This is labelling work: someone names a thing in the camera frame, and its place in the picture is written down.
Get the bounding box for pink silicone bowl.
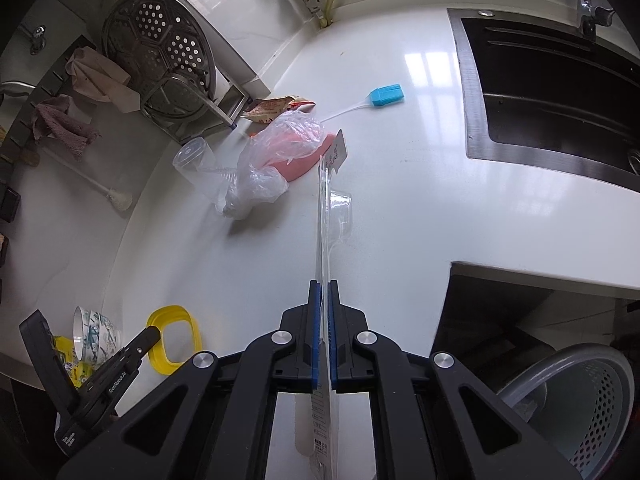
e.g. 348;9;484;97
268;133;336;183

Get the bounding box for red patterned snack wrapper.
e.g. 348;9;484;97
241;96;316;125

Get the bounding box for grey perforated trash basket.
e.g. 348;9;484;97
498;344;634;479

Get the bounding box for blue silicone brush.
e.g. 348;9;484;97
321;84;405;122

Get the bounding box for white bottle brush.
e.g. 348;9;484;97
40;146;132;212

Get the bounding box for clear blister package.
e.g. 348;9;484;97
308;132;352;479

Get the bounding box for stacked patterned ceramic bowls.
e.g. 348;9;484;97
73;307;122;368

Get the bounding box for black kitchen sink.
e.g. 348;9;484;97
448;9;639;191

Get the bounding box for chrome kitchen faucet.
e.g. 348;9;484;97
576;0;615;42

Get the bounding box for mauve hanging cloth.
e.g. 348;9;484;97
32;96;100;160

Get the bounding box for beige hanging cloth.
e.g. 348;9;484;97
65;47;140;114

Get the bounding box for yellow green detergent pouch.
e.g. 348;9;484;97
53;336;94;389

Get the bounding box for clear plastic bag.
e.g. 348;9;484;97
213;110;328;220

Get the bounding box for steel lid rack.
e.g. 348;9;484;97
139;74;250;145

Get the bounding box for clear plastic cup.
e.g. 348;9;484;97
172;138;234;188

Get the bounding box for perforated steel steamer tray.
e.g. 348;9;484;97
101;0;216;98

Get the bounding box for dark wall utensil rail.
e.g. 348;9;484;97
1;35;92;311

